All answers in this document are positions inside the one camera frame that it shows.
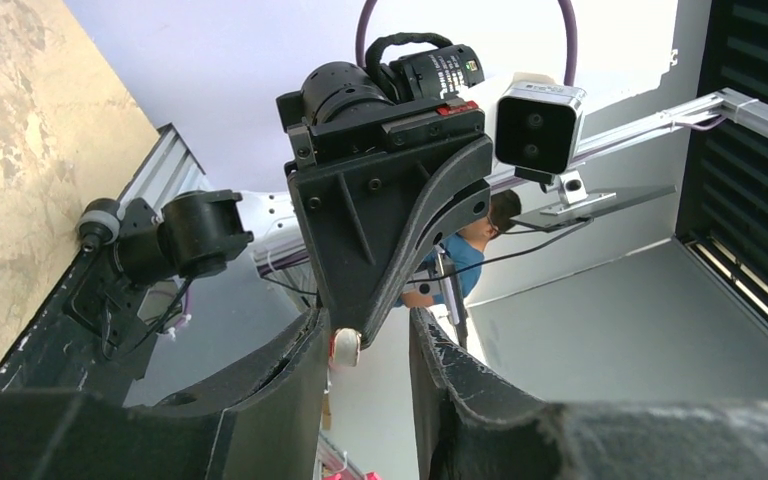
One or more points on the black window louvre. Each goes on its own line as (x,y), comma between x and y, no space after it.
(723,213)

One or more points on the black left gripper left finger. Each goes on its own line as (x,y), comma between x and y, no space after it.
(258,418)

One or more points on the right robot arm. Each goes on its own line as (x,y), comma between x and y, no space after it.
(399,68)

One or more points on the pearl stud earring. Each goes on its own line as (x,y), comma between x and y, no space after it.
(345,347)

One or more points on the aluminium frame rail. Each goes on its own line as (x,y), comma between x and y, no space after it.
(698,114)

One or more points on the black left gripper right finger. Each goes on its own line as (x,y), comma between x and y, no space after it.
(470,423)

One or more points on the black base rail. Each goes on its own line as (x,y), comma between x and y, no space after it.
(95,332)

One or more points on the person in blue shirt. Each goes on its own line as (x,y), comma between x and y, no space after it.
(467,246)

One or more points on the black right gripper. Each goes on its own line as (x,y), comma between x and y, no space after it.
(375,186)

